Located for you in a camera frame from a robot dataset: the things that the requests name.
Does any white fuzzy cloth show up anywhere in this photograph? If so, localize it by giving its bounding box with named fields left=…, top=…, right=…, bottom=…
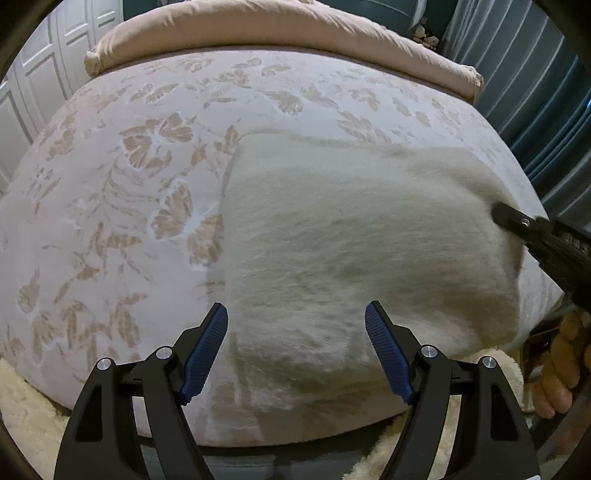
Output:
left=221, top=132, right=528, bottom=414

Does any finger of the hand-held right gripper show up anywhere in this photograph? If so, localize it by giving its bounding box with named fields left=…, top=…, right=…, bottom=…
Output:
left=491, top=201, right=556, bottom=246

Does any small beige plush toy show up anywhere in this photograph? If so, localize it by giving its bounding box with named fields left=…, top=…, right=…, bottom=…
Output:
left=410, top=23, right=443, bottom=49

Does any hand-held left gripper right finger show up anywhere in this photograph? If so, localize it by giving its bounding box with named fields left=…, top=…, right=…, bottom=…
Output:
left=364, top=300, right=541, bottom=480

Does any cream fluffy rug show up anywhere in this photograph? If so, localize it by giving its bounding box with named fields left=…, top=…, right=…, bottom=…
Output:
left=0, top=348, right=528, bottom=480

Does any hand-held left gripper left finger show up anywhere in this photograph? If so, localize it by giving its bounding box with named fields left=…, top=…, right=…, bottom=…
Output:
left=54, top=303, right=230, bottom=480

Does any bed with floral cover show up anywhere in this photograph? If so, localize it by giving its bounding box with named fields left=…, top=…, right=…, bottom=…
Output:
left=0, top=46, right=570, bottom=449

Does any person's right hand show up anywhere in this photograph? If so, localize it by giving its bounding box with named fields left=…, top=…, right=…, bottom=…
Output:
left=532, top=310, right=591, bottom=420

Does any white panelled wardrobe door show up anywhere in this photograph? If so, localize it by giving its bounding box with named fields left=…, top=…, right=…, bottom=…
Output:
left=0, top=0, right=126, bottom=197

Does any teal curtain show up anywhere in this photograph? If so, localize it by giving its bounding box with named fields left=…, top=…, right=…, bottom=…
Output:
left=441, top=0, right=591, bottom=224

